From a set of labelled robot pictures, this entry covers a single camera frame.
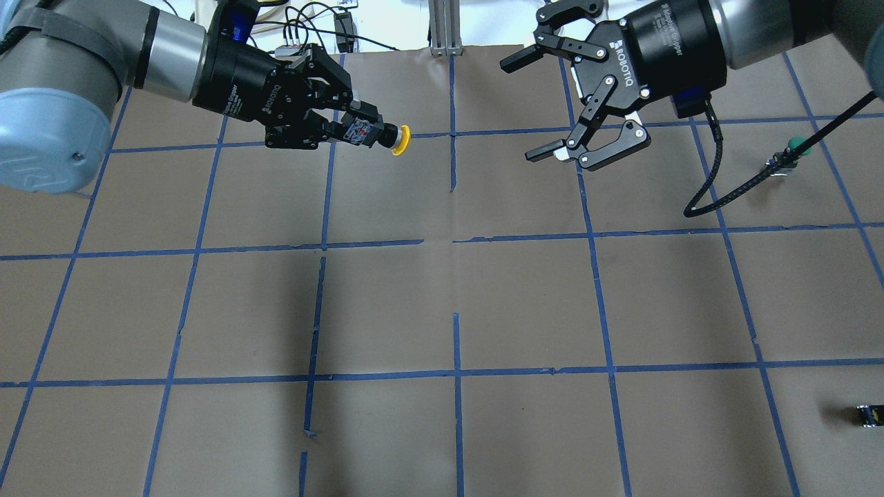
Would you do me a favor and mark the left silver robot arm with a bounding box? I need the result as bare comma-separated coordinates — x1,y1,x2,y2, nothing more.
1,1,410,194

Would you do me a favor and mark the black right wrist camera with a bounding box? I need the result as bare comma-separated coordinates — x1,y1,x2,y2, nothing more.
671,81,721,119

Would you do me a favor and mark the black braided cable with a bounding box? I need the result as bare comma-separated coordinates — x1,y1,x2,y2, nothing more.
684,90,884,219

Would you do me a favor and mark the green push button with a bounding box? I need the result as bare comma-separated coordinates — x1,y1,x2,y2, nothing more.
762,137,812,178

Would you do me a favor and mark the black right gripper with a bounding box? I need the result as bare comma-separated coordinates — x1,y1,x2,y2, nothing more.
499,0,729,172

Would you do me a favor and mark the yellow push button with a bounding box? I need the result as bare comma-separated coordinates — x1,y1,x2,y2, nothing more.
375,123,412,157

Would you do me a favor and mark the small black switch block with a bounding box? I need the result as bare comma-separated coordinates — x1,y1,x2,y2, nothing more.
854,404,884,428

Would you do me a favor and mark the aluminium frame post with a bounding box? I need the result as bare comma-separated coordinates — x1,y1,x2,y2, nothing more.
428,0,463,57

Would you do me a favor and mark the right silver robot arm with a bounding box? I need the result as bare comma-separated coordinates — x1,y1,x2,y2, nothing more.
500,1,882,170

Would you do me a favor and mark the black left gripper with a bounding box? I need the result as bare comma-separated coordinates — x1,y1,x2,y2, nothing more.
192,30,386,150

